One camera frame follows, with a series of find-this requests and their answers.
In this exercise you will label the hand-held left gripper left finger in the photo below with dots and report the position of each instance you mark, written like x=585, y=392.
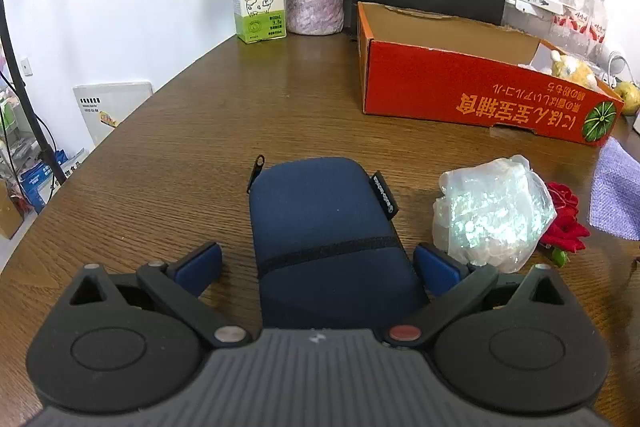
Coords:
x=201, y=264

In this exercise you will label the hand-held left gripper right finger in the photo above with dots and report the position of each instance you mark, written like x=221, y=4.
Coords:
x=434, y=268

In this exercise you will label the navy blue zip pouch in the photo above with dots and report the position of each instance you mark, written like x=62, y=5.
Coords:
x=325, y=232

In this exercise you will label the orange cardboard box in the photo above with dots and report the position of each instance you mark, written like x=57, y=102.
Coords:
x=450, y=82

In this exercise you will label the iridescent plastic bag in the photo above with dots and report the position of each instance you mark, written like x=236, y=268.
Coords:
x=492, y=212

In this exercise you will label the red fabric rose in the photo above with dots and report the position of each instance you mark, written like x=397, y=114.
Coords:
x=565, y=217

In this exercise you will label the white flat box on floor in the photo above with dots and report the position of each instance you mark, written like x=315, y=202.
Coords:
x=107, y=112

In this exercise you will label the blue packets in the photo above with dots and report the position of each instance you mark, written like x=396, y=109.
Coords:
x=37, y=182

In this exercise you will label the purple cloth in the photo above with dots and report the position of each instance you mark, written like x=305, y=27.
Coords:
x=617, y=192

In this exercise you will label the black tripod stand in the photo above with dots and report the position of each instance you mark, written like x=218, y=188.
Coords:
x=25, y=102

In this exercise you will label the yellow plush toy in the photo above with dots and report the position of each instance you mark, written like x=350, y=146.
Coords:
x=572, y=68

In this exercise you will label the white wall socket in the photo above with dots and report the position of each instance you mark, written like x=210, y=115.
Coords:
x=25, y=66

